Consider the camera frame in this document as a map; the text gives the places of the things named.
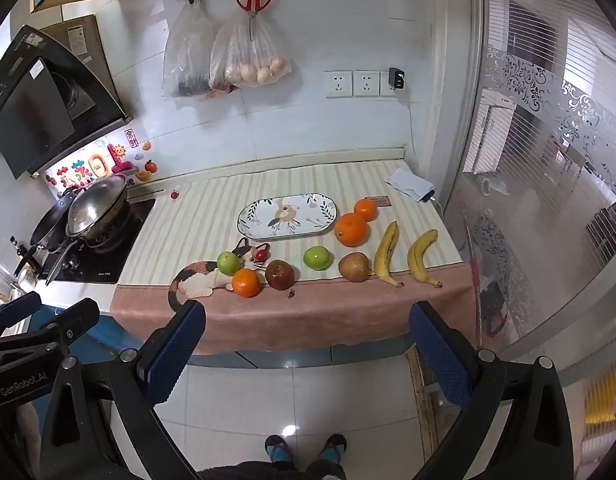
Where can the black charger plug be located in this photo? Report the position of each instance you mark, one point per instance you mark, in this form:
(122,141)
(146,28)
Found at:
(397,78)

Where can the black range hood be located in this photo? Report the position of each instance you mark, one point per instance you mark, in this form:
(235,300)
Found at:
(23,105)

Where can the curved yellow banana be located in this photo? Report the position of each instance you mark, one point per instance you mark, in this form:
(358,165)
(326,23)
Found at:
(419,257)

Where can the frosted patterned glass door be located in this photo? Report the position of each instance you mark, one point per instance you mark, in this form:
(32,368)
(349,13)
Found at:
(538,210)

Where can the small orange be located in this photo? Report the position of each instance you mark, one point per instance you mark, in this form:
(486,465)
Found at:
(366,209)
(246,283)

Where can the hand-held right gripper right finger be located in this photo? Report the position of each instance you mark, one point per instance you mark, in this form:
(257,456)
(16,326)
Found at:
(440,360)

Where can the striped tablecloth with cat print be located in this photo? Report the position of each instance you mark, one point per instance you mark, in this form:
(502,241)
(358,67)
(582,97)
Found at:
(198,220)

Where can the black glass cooktop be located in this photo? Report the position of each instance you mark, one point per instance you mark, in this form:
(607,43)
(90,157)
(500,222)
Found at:
(113,255)

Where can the group of colourful wall stickers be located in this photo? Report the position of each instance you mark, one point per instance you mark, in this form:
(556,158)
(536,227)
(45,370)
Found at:
(88,167)

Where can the green apple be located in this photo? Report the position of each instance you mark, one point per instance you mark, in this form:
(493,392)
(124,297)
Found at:
(316,258)
(228,263)

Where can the white folded cloth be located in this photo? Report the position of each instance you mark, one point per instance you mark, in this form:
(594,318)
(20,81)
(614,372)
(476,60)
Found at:
(405,182)

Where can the clear plastic bag dark contents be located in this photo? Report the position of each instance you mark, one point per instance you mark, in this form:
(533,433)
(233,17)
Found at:
(188,60)

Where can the large orange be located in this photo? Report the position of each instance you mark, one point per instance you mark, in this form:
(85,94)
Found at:
(351,230)

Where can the person's dark clothing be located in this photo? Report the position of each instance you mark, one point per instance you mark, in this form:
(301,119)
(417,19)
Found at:
(248,472)

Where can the red apple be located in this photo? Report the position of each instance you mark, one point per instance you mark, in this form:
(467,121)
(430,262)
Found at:
(280,275)

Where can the dark flat device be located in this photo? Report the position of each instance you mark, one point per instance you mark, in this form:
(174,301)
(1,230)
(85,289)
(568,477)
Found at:
(429,195)

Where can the clear plastic bag pink contents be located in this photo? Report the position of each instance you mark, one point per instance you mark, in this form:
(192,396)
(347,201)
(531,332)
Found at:
(219,75)

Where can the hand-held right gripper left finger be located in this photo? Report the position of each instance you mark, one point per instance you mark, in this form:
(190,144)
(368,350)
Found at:
(172,350)

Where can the clear plastic bag of eggs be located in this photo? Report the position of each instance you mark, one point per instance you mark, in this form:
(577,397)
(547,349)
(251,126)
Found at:
(258,60)

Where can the straight yellow banana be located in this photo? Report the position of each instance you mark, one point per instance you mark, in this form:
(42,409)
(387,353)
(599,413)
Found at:
(387,255)

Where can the person's left foot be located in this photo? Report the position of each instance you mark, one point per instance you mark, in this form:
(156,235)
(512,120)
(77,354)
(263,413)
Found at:
(279,449)

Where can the oval floral ceramic plate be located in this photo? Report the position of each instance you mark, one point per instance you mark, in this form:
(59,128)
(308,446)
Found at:
(308,210)

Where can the white wall socket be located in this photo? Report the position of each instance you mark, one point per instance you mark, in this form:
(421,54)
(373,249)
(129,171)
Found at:
(366,83)
(338,84)
(384,85)

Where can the steel wok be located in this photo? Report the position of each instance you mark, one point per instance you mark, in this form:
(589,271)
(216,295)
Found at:
(98,205)

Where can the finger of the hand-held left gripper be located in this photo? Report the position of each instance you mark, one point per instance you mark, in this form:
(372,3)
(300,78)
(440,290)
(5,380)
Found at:
(80,320)
(19,306)

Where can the black frying pan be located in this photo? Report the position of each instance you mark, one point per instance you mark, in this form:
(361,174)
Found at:
(50,225)

